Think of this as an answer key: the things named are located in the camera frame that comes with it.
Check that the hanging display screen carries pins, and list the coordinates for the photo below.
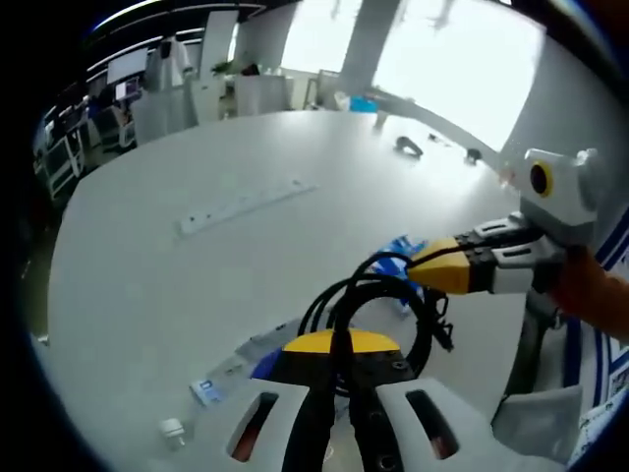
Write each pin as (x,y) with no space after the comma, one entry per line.
(128,65)

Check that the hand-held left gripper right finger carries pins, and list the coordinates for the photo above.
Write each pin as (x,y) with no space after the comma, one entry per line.
(393,432)

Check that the grey partition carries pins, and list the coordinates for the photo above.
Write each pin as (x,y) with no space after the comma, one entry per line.
(164,115)

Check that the blue box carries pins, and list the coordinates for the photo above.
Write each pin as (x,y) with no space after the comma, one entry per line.
(363,104)

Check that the small dark object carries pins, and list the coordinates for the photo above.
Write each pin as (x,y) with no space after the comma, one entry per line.
(474,155)

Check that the large window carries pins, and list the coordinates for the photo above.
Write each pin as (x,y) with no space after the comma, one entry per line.
(457,74)

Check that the white office desk frame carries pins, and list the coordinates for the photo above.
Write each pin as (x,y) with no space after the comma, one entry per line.
(64,164)

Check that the white pillar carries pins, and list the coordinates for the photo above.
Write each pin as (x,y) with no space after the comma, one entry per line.
(218,49)

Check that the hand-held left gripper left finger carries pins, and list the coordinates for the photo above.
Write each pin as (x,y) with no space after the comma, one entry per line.
(275,428)

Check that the small black device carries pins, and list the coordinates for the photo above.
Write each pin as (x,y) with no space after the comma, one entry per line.
(409,146)

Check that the narrow window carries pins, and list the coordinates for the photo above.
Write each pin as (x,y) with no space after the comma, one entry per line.
(319,34)

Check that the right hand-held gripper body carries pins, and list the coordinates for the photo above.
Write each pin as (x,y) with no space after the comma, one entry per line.
(570,196)

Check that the green potted plant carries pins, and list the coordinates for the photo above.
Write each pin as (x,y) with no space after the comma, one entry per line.
(223,66)

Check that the grey chair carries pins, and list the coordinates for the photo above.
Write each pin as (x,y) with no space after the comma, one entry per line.
(538,423)

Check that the small blue tissue packet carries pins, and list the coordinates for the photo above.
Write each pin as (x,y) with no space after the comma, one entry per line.
(388,251)

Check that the white cabinet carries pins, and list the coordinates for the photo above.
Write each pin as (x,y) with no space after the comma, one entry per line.
(260,93)

